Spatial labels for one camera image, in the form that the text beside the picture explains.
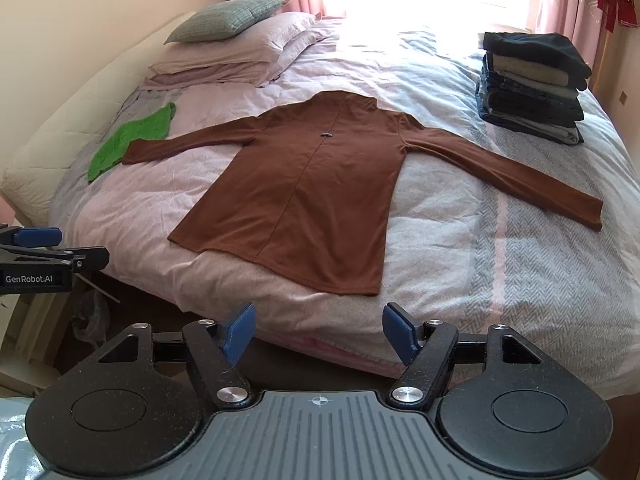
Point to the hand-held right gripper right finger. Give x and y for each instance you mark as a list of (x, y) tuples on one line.
[(400, 332)]

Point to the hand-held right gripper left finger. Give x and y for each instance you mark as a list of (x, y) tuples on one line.
[(237, 332)]

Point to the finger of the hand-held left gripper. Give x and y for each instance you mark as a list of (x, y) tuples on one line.
[(42, 238), (87, 258)]

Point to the brown long-sleeve shirt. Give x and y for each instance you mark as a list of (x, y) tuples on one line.
[(310, 190)]

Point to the dark trash bin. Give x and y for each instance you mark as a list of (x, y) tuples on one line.
[(91, 317)]

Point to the white nightstand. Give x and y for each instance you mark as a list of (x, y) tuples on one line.
[(22, 370)]

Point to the pink and grey bedspread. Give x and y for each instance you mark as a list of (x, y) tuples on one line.
[(475, 270)]

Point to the white quilted headboard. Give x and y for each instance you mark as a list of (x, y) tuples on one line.
[(70, 120)]

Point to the green knitted cloth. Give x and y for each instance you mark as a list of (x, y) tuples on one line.
[(130, 140)]

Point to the mauve pillow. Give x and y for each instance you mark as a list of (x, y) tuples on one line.
[(210, 77)]

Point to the pink pillow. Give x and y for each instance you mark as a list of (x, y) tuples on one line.
[(250, 47)]

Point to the grey plaid pillow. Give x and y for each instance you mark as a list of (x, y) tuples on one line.
[(225, 17)]

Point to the stack of folded clothes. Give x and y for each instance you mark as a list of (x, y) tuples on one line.
[(535, 85)]

